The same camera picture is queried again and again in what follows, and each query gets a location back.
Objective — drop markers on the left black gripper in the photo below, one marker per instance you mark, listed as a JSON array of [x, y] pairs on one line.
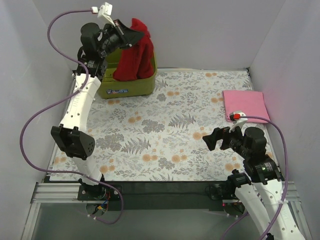
[[121, 32]]

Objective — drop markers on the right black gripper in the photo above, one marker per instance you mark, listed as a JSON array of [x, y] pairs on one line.
[[223, 138]]

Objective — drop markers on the red t shirt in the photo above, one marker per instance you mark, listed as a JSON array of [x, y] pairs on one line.
[[135, 62]]

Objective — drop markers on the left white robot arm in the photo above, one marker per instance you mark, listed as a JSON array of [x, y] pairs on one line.
[[71, 135]]

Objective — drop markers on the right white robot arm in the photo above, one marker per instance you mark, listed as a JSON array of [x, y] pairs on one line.
[[259, 187]]

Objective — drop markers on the folded pink t shirt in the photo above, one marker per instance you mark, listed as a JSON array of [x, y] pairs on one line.
[[247, 101]]

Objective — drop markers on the floral table mat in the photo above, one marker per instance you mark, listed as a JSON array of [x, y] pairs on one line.
[[159, 137]]

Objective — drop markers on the olive green plastic bin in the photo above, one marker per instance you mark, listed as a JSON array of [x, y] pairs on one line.
[[111, 88]]

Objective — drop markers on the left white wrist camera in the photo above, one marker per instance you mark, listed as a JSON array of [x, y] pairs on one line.
[[104, 14]]

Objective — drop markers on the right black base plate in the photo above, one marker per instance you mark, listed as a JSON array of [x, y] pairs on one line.
[[219, 191]]

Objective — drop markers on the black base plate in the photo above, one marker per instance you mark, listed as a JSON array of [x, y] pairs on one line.
[[219, 191], [97, 193]]

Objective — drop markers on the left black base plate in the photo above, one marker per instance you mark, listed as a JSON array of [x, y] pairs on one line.
[[97, 193]]

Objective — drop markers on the aluminium frame rail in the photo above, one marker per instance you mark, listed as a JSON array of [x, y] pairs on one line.
[[150, 195]]

